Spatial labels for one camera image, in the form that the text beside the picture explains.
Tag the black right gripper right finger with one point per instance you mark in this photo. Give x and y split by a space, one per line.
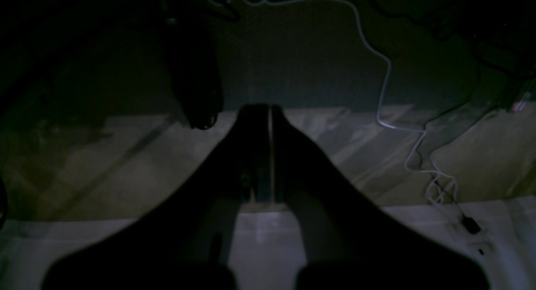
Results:
350 243

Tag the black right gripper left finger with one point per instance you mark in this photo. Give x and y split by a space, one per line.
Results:
185 241

